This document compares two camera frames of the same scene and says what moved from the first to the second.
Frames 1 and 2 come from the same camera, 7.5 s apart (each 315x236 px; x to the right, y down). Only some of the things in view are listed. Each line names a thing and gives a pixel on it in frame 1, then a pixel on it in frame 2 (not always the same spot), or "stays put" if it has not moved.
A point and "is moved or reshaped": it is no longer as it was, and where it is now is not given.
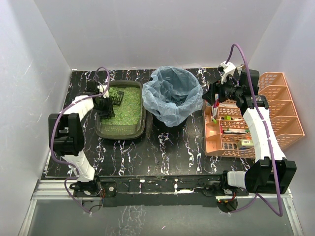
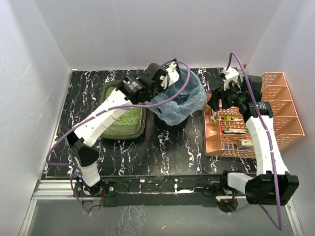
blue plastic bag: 174,93 stays put
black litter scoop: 117,98 is moved or reshaped
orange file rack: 282,106 stays put
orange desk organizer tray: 226,132 stays put
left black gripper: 108,105 to 162,74
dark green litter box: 130,121 stays put
